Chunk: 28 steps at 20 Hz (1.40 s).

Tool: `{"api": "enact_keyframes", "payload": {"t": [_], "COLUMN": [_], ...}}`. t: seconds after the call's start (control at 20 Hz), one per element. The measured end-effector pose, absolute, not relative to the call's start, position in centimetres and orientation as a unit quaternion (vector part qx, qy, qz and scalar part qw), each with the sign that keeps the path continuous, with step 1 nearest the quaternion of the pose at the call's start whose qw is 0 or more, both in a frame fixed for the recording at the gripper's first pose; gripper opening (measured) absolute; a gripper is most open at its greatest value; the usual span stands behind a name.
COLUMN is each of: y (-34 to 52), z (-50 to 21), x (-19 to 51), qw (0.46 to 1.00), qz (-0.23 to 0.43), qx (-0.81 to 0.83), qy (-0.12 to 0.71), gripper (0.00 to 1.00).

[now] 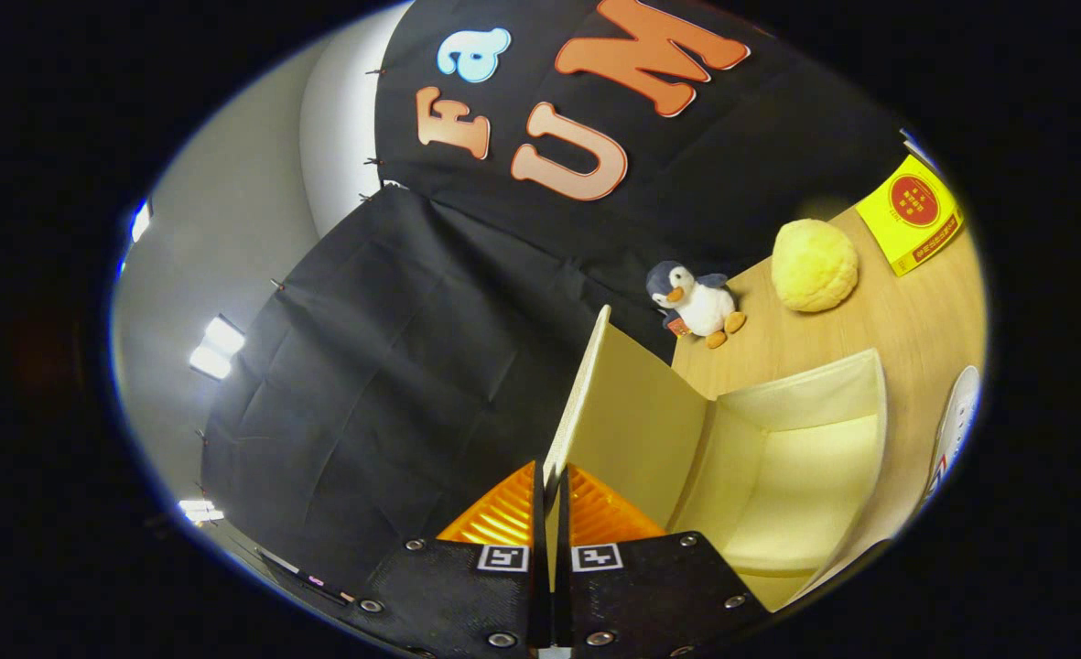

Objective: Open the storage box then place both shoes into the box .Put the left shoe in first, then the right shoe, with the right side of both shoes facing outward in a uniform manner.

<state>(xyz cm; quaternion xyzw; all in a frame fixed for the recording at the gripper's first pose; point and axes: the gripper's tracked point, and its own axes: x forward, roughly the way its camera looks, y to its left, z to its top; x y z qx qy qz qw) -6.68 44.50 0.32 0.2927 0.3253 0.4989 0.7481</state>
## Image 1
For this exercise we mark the yellow book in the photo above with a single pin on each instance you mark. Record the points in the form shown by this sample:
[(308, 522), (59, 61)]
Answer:
[(911, 215)]

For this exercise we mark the penguin plush toy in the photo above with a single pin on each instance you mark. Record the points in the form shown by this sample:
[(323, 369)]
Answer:
[(700, 302)]

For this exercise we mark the ceiling light panel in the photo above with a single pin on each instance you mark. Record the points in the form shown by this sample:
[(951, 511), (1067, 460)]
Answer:
[(140, 221), (217, 348), (199, 511)]

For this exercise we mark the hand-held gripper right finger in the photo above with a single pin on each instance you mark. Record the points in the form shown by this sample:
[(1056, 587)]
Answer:
[(650, 586)]

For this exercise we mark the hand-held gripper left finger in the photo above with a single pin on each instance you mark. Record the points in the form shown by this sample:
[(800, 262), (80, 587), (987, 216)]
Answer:
[(467, 586)]

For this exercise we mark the white canvas shoe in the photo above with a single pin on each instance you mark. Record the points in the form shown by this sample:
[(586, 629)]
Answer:
[(954, 430)]

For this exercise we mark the beige storage box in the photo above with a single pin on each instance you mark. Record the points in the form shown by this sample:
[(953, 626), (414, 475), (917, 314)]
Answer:
[(778, 476)]

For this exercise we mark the yellow plush ball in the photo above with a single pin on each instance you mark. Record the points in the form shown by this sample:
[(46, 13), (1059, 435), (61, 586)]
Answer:
[(815, 265)]

